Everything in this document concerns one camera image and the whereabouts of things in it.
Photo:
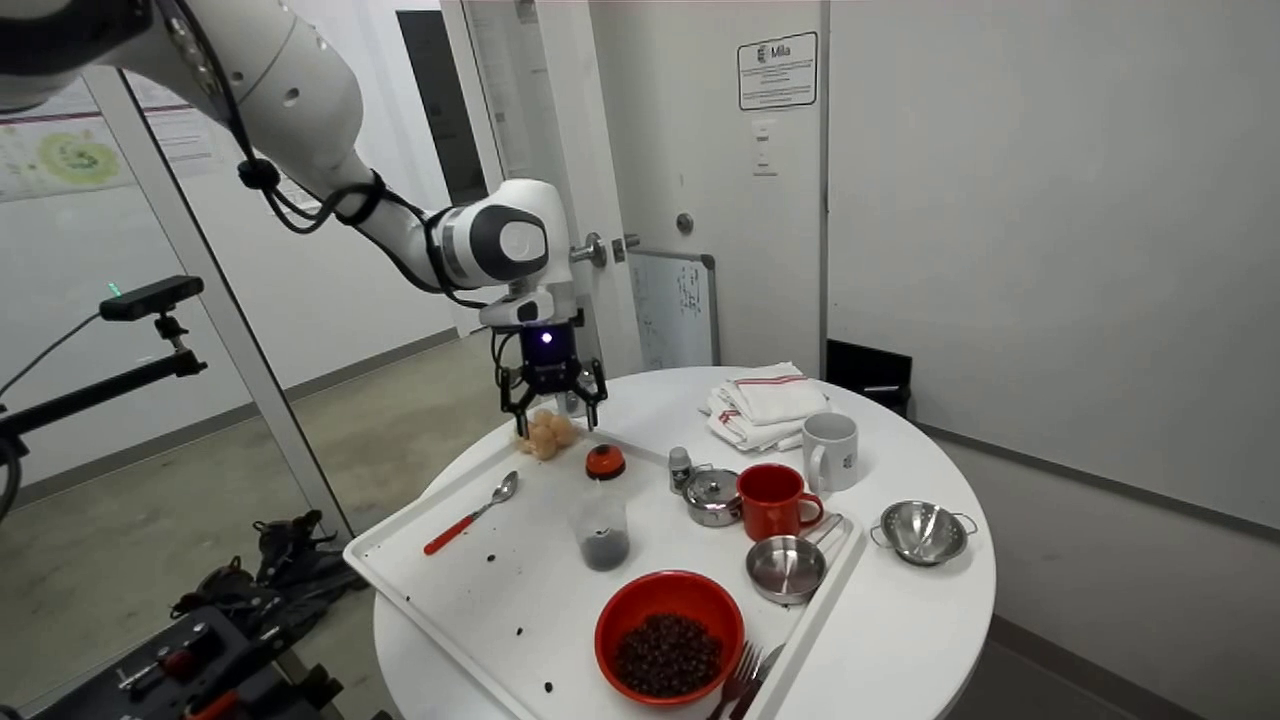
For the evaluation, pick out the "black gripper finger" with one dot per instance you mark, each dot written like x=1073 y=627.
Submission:
x=589 y=393
x=512 y=399

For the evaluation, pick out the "grey diagonal metal post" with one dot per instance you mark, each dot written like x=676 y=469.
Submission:
x=220 y=314

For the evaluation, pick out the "white cloth red stripes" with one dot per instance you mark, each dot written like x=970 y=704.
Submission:
x=764 y=405

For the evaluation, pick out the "black equipment with red parts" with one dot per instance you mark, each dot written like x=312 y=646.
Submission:
x=242 y=627

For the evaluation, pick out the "wall poster with green circle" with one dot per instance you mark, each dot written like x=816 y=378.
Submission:
x=75 y=158

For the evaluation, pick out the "small whiteboard panel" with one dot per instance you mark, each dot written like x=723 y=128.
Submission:
x=672 y=309

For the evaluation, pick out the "small steel bowl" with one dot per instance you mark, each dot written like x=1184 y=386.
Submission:
x=784 y=567

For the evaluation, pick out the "small steel shaker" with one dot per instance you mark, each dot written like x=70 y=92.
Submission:
x=680 y=464

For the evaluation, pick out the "red mug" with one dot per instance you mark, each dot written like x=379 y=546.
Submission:
x=774 y=502

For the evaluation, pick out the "black camera on stand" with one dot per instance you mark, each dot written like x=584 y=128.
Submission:
x=154 y=296

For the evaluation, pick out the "black box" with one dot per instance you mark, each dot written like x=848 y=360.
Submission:
x=871 y=378

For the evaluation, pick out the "white tray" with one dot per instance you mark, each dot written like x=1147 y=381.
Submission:
x=533 y=603

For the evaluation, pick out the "steel bowl with red contents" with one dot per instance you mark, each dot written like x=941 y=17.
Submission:
x=710 y=493

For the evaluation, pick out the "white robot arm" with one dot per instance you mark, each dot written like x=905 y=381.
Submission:
x=295 y=92

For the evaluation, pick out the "white door sign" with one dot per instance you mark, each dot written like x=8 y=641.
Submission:
x=778 y=69

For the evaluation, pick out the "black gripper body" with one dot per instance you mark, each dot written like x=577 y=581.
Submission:
x=550 y=349

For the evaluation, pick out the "clear pack of round buns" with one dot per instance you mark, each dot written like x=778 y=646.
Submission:
x=546 y=434

